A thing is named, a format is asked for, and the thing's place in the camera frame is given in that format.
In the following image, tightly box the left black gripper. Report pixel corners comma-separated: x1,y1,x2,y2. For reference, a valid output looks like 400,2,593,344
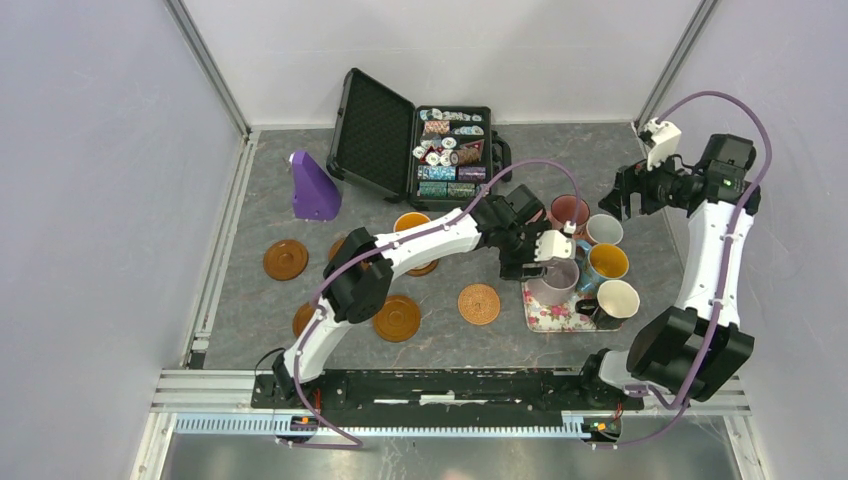
498,221,552,283

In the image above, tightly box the lavender ceramic mug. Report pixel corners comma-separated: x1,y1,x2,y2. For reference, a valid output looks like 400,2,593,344
526,259,580,306

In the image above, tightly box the woven rattan round coaster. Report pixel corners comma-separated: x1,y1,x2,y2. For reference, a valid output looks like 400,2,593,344
457,283,501,326

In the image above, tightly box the brown wooden coaster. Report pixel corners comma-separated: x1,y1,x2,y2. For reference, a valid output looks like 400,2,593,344
406,260,439,277
263,239,309,281
292,303,315,338
372,295,422,343
328,238,345,261

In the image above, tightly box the floral mug orange inside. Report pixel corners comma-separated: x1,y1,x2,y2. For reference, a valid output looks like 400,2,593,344
393,212,431,233

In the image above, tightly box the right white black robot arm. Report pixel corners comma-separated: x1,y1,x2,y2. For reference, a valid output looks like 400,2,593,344
577,134,761,408

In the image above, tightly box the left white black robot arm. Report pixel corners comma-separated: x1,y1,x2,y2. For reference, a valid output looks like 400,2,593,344
272,185,574,408

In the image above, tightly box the pink ceramic mug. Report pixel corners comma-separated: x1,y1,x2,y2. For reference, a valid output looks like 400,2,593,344
547,194,591,234

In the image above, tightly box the white ceramic mug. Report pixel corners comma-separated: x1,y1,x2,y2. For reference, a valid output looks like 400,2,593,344
585,213,624,245

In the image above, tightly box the floral rectangular tray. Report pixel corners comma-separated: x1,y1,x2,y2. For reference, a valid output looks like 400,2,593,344
521,283,622,333

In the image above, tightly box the blue mug yellow inside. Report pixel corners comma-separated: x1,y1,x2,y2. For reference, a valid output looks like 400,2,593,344
575,240,630,295

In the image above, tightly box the black poker chip case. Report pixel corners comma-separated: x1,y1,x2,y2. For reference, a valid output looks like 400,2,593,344
326,68,512,211

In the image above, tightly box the black mug cream inside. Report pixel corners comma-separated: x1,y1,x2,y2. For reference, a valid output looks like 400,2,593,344
575,280,641,330

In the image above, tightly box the purple plastic wedge stand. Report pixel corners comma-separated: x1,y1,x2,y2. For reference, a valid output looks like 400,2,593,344
288,150,342,221

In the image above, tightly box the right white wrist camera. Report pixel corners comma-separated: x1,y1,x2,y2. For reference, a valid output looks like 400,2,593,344
638,117,682,171

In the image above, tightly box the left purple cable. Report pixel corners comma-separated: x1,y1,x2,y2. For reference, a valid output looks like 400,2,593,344
290,158,583,452

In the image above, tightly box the purple cable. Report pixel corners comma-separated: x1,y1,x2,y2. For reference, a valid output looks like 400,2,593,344
586,91,774,452
290,158,583,452

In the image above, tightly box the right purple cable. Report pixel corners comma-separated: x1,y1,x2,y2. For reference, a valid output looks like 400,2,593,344
586,91,774,452

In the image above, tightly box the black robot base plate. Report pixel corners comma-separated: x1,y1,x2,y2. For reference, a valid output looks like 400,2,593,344
250,368,645,429

